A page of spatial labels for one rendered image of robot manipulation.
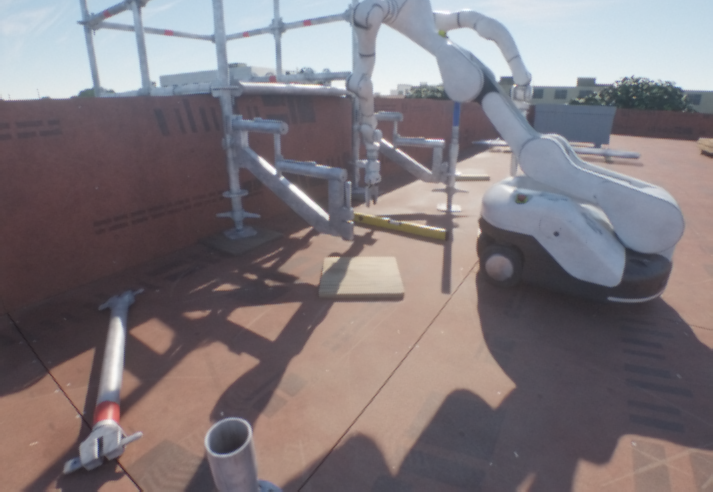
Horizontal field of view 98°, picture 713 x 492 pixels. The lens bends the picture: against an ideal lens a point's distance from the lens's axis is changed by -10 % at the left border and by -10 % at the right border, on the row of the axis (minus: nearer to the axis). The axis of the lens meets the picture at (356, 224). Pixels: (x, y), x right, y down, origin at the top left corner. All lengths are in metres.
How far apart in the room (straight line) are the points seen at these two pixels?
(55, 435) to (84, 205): 0.87
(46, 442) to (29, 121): 1.00
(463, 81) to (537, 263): 0.72
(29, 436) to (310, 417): 0.61
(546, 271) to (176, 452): 1.15
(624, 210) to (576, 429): 0.73
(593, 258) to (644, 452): 0.55
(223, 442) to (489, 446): 0.53
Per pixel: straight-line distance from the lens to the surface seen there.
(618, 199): 1.37
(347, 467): 0.79
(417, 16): 1.64
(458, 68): 1.48
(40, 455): 1.02
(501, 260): 1.34
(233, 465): 0.51
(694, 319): 1.59
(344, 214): 1.35
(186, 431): 0.91
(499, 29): 1.76
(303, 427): 0.85
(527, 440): 0.89
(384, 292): 1.25
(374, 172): 1.86
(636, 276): 1.32
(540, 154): 1.38
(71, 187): 1.60
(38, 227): 1.60
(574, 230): 1.25
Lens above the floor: 0.65
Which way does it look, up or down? 19 degrees down
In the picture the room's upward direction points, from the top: straight up
